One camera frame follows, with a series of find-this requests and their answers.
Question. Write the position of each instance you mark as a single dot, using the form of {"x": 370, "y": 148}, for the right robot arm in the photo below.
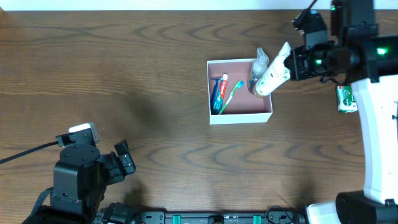
{"x": 353, "y": 46}

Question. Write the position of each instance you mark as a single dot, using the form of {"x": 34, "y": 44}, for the clear pump soap bottle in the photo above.
{"x": 258, "y": 68}

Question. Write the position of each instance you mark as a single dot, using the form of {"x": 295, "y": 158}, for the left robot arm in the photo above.
{"x": 80, "y": 179}

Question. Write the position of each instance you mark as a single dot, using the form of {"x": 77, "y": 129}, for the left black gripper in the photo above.
{"x": 125, "y": 158}

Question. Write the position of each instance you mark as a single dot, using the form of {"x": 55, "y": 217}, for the red green toothpaste tube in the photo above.
{"x": 220, "y": 94}

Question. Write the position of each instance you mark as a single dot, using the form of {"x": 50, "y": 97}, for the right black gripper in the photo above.
{"x": 296, "y": 65}

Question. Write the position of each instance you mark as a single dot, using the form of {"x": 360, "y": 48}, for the white botanical lotion tube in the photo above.
{"x": 275, "y": 75}

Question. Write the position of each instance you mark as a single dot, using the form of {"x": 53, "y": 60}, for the green white toothbrush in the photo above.
{"x": 238, "y": 85}

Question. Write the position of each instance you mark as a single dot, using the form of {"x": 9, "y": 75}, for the blue disposable razor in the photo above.
{"x": 214, "y": 92}

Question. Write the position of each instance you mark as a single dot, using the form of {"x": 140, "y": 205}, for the green soap bar package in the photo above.
{"x": 345, "y": 99}

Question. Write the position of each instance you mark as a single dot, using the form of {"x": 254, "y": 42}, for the white cardboard box pink interior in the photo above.
{"x": 244, "y": 106}

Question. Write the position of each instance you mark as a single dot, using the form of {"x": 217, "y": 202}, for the black mounting rail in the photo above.
{"x": 157, "y": 217}

